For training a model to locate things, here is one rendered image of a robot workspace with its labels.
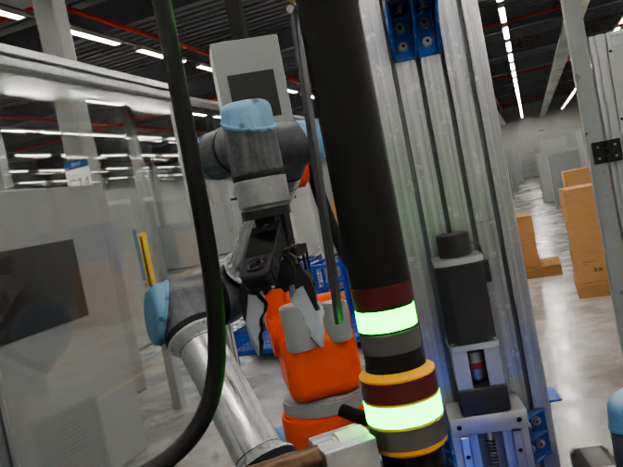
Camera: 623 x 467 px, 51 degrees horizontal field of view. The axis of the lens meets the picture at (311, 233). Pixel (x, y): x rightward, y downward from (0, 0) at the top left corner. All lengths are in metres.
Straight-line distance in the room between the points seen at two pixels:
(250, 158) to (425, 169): 0.43
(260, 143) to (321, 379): 3.50
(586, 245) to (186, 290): 6.93
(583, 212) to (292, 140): 6.96
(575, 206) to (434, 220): 6.68
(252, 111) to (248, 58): 3.43
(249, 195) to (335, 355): 3.45
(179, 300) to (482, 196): 0.59
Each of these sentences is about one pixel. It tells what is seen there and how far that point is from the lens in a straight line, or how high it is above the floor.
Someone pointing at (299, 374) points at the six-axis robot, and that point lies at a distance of 4.30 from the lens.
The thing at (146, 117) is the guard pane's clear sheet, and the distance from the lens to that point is 1.68.
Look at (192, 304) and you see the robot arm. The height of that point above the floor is 1.53.
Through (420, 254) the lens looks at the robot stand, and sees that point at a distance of 1.24.
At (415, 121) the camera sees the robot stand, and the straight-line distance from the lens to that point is 1.23.
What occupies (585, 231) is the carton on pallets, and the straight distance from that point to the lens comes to 7.92.
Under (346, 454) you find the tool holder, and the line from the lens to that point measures 0.36.
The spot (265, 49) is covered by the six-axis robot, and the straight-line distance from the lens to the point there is 4.36.
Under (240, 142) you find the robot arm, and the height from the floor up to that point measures 1.78.
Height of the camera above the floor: 1.68
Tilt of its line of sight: 3 degrees down
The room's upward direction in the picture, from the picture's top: 11 degrees counter-clockwise
